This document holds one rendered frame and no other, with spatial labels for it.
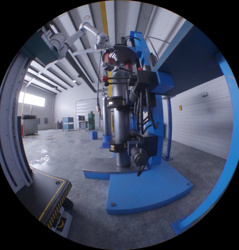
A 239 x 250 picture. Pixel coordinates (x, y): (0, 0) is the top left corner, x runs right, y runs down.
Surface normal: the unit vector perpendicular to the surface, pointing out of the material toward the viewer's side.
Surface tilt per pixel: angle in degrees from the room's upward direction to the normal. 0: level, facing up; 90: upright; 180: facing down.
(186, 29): 90
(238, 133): 90
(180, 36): 90
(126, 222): 0
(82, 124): 90
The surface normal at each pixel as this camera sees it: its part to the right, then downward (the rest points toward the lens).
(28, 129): 1.00, -0.04
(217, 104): -1.00, 0.04
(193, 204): -0.04, -1.00
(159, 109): 0.01, 0.04
